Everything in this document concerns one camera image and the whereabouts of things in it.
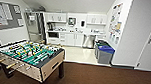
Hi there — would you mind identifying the white paper note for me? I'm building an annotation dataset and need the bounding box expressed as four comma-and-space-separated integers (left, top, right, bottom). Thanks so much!
28, 14, 36, 22

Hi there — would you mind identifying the blue recycling bin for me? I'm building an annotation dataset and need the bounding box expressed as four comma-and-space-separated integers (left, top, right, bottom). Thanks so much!
94, 39, 108, 51

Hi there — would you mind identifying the grey bin blue lid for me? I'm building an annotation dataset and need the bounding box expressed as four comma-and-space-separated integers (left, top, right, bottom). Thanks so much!
97, 44, 116, 66

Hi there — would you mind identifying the white wide drawer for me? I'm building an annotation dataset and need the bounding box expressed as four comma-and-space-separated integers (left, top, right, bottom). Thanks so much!
46, 37, 60, 45

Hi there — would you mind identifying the white drawer stack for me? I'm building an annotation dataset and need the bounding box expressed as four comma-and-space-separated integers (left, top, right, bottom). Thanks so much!
95, 34, 107, 43
57, 32, 67, 46

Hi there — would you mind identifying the stainless steel refrigerator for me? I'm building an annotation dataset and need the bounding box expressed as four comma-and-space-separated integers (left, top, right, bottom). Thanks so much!
22, 10, 48, 44

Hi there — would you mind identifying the white wall cabinet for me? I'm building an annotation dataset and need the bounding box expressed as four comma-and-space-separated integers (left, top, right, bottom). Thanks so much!
85, 13, 108, 26
43, 11, 68, 24

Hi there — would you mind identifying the green foosball table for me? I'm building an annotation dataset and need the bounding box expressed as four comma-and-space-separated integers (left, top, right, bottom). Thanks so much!
0, 38, 66, 84

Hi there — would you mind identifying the white door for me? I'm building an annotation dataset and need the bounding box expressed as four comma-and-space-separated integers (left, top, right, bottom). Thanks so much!
135, 11, 151, 72

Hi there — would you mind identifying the black built-in microwave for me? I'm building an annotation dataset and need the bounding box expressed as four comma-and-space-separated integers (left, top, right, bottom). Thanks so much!
47, 31, 60, 39

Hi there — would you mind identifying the stainless steel dishwasher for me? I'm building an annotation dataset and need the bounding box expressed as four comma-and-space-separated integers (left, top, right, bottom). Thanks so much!
82, 33, 97, 49

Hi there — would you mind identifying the large colourful wall poster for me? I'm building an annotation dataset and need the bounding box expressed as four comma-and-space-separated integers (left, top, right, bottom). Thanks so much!
109, 2, 124, 33

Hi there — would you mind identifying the white two-door sink cabinet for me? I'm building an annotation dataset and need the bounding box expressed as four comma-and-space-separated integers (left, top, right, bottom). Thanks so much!
64, 32, 85, 47

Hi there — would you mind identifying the grey crumpled bundle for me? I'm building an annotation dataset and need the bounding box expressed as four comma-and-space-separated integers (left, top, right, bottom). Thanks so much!
36, 6, 47, 13

